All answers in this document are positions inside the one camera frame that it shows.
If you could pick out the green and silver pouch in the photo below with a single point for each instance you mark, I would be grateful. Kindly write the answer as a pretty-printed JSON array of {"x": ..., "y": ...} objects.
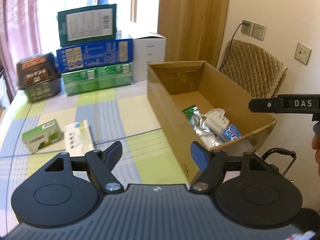
[{"x": 197, "y": 125}]

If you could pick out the white printed box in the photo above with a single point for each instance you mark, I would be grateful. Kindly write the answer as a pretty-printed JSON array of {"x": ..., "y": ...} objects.
[{"x": 78, "y": 137}]

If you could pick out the checked cloth desktop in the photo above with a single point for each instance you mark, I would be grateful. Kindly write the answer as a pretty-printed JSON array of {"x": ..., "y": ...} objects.
[{"x": 125, "y": 140}]

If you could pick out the wooden wardrobe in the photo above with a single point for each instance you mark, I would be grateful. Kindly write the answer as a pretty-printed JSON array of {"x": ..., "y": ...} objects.
[{"x": 195, "y": 17}]

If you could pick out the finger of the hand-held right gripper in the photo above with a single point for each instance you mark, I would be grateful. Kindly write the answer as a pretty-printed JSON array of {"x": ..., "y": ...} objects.
[{"x": 267, "y": 104}]

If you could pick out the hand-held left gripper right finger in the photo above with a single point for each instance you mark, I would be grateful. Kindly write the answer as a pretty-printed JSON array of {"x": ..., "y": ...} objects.
[{"x": 198, "y": 155}]

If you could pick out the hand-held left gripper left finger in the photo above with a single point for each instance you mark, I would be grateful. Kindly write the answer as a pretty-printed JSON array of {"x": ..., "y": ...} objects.
[{"x": 113, "y": 152}]

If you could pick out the white rounded case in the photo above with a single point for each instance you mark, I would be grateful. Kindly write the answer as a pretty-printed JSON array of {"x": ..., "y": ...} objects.
[{"x": 216, "y": 120}]

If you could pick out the small green and white box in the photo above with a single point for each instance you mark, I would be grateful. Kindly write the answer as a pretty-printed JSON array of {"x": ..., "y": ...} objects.
[{"x": 42, "y": 136}]

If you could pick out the beige wall socket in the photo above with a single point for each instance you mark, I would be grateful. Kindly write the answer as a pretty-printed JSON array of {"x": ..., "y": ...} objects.
[
  {"x": 258, "y": 31},
  {"x": 303, "y": 53}
]

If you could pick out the wall socket with plug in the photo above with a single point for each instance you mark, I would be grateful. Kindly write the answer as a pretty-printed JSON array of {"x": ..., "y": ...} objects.
[{"x": 247, "y": 28}]

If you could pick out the person's right hand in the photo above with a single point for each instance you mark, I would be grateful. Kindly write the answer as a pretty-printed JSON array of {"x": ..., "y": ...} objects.
[{"x": 317, "y": 142}]

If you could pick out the quilted beige chair cover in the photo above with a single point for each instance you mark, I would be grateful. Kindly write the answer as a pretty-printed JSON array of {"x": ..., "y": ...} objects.
[{"x": 252, "y": 65}]

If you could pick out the black printed box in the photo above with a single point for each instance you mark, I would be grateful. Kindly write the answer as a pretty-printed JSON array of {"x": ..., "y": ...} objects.
[{"x": 37, "y": 75}]

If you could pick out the green carton pack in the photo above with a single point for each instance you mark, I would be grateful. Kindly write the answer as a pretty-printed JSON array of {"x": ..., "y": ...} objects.
[{"x": 95, "y": 80}]

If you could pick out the large blue box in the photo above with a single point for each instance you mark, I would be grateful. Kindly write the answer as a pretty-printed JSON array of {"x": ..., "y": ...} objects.
[{"x": 100, "y": 52}]

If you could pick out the cardboard box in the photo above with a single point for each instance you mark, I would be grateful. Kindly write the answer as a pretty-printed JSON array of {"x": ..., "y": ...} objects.
[{"x": 165, "y": 110}]

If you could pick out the pink curtain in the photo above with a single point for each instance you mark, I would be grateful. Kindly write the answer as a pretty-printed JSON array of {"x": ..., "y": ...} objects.
[{"x": 20, "y": 17}]

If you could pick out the blue packet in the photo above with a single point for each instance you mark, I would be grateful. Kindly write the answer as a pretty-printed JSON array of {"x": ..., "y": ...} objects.
[{"x": 231, "y": 133}]

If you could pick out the dark green box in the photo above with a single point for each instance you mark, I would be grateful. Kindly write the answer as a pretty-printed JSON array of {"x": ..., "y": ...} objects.
[{"x": 87, "y": 25}]

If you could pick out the tall white box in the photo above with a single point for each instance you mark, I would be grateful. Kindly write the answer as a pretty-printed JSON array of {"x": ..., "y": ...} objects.
[{"x": 150, "y": 55}]

